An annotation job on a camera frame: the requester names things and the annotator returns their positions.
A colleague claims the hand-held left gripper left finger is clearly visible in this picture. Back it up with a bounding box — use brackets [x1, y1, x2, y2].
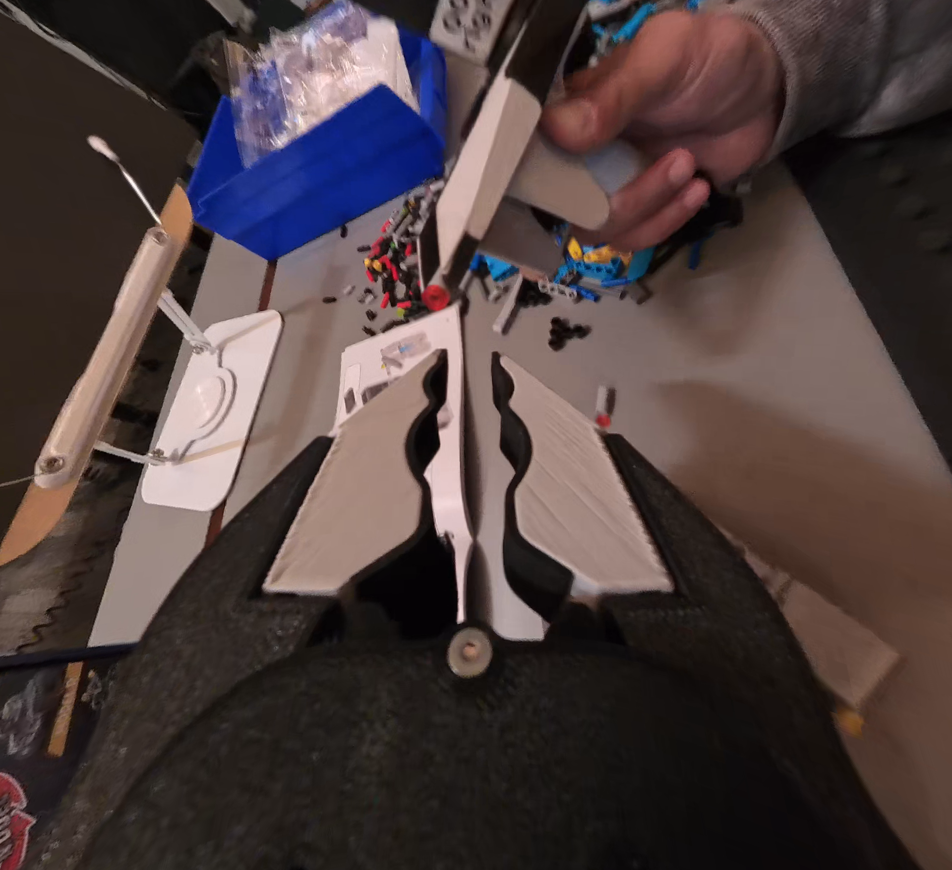
[263, 348, 449, 597]

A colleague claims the white desk stand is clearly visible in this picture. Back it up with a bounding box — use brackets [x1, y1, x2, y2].
[34, 134, 286, 513]

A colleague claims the building instruction booklet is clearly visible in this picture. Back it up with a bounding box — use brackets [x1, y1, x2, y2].
[329, 305, 479, 626]

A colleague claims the clear plastic bags bundle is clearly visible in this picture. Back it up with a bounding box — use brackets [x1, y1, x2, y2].
[226, 0, 420, 169]

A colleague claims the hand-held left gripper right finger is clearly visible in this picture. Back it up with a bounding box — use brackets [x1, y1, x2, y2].
[491, 353, 675, 623]

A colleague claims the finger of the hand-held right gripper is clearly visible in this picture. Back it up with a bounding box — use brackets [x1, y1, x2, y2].
[475, 198, 560, 277]
[434, 76, 546, 290]

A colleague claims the grey desk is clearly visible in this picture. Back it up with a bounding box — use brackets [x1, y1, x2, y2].
[89, 45, 952, 870]

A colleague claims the person's right hand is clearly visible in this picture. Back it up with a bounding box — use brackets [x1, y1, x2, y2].
[539, 10, 788, 248]

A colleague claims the pile of blue yellow pieces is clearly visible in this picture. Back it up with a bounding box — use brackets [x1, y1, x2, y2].
[468, 0, 746, 336]

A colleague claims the dark flat panel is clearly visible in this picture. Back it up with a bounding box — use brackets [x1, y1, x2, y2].
[0, 14, 200, 536]

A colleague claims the black dimpled chair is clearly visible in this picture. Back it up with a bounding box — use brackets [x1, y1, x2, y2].
[784, 134, 952, 473]

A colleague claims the blue plastic bin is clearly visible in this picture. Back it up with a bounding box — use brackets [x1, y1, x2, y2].
[187, 22, 449, 263]

